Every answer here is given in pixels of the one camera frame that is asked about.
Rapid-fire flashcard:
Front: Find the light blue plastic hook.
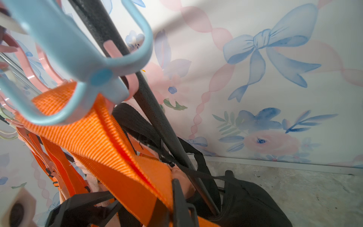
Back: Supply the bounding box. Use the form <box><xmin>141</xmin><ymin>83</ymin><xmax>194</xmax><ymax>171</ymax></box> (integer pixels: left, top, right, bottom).
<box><xmin>1</xmin><ymin>1</ymin><xmax>153</xmax><ymax>126</ymax></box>

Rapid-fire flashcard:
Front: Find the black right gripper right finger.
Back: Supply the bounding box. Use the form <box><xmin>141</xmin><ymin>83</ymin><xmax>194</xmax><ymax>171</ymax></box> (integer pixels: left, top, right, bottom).
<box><xmin>172</xmin><ymin>179</ymin><xmax>199</xmax><ymax>227</ymax></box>

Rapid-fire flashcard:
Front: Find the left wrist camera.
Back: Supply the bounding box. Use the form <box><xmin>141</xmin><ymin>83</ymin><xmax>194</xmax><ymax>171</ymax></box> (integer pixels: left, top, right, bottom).
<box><xmin>1</xmin><ymin>188</ymin><xmax>37</xmax><ymax>227</ymax></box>

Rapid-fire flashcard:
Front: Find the black crossbody bag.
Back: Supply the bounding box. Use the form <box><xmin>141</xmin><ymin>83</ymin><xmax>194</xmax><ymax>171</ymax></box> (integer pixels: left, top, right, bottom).
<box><xmin>112</xmin><ymin>103</ymin><xmax>292</xmax><ymax>227</ymax></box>

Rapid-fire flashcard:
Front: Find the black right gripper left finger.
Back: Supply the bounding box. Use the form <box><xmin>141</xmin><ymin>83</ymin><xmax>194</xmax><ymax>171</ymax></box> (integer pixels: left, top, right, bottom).
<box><xmin>45</xmin><ymin>191</ymin><xmax>122</xmax><ymax>227</ymax></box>

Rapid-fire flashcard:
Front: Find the black metal garment rack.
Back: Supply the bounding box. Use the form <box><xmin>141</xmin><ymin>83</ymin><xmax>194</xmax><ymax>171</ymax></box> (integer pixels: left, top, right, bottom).
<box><xmin>67</xmin><ymin>0</ymin><xmax>222</xmax><ymax>216</ymax></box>

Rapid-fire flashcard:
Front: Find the orange crossbody bag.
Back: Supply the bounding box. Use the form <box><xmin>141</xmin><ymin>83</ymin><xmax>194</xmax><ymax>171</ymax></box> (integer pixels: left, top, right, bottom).
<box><xmin>15</xmin><ymin>82</ymin><xmax>213</xmax><ymax>227</ymax></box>

